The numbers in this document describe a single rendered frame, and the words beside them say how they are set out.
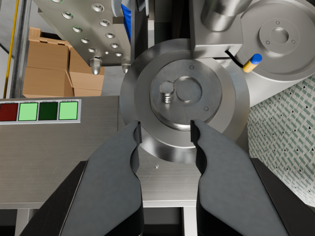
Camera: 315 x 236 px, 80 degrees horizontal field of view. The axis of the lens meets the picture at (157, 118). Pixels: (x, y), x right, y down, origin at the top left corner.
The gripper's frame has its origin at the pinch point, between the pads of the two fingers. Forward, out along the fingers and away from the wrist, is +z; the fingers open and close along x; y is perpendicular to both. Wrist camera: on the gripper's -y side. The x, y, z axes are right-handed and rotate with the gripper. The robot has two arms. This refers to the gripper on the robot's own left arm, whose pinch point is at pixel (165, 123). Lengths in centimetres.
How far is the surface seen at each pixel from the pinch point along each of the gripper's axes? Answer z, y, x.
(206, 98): 6.8, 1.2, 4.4
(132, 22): 16.7, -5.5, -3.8
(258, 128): 22.9, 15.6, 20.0
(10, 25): 203, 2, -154
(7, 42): 225, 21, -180
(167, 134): 6.0, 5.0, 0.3
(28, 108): 39, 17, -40
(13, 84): 60, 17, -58
